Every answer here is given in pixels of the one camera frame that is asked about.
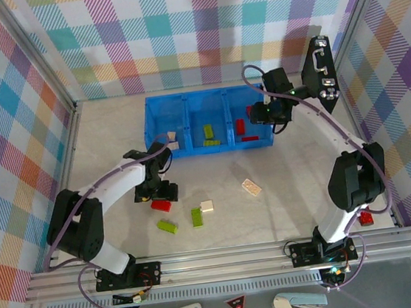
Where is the long beige lego brick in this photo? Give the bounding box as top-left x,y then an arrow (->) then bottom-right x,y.
241,177 -> 263,197

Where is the aluminium front rail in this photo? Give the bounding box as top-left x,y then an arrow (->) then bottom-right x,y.
21,226 -> 411,305

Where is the light blue stapler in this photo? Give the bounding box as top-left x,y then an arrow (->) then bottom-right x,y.
271,287 -> 329,308

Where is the long red lego brick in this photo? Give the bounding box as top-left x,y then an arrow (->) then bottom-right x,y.
150,198 -> 173,215

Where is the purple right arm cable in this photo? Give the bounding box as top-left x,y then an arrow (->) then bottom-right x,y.
241,50 -> 403,300

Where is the aluminium side rail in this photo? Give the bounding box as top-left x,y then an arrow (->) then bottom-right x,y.
31,100 -> 101,271
333,62 -> 404,235

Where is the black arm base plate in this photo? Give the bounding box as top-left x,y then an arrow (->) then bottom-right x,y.
93,259 -> 165,294
288,235 -> 359,269

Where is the red black triangular button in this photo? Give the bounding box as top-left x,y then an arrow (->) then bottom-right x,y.
223,294 -> 247,308

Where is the aluminium corner post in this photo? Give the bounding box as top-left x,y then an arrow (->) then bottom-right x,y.
0,0 -> 79,118
325,0 -> 400,64

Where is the slotted grey cable duct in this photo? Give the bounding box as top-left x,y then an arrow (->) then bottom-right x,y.
44,270 -> 328,308

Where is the blue three-compartment plastic bin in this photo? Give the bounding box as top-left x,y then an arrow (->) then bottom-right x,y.
139,82 -> 277,163

